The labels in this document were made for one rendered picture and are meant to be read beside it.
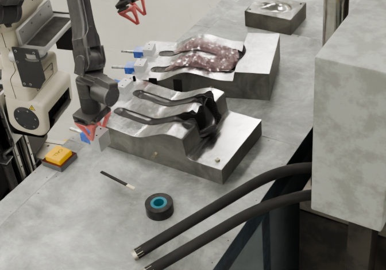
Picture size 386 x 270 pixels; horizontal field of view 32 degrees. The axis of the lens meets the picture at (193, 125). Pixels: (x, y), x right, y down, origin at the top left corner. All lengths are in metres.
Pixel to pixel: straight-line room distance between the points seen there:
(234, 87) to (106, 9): 2.58
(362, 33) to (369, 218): 0.39
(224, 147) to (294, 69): 0.56
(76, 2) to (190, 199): 0.64
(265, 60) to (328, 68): 1.05
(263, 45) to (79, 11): 0.79
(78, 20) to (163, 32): 2.55
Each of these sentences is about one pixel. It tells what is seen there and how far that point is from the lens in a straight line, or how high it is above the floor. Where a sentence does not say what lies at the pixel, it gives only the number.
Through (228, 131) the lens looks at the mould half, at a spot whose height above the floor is 0.86.
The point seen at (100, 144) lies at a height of 0.93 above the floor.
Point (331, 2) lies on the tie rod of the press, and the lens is 1.63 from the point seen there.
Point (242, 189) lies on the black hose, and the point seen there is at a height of 0.90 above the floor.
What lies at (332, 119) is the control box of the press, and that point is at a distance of 1.34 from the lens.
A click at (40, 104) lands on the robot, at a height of 0.80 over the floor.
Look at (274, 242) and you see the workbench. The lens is 2.24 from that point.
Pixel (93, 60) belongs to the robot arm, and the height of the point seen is 1.21.
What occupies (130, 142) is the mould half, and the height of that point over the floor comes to 0.85.
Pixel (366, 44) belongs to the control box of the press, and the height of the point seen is 1.47.
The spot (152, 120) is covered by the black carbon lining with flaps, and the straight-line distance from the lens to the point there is 2.13.
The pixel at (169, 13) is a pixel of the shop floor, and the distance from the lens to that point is 4.61.
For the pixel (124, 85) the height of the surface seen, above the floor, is 0.92.
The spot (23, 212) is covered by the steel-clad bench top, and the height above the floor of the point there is 0.80.
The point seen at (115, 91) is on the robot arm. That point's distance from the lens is 1.84.
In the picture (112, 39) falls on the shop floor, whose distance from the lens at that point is 4.39.
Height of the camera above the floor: 2.15
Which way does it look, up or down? 37 degrees down
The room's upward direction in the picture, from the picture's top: 6 degrees counter-clockwise
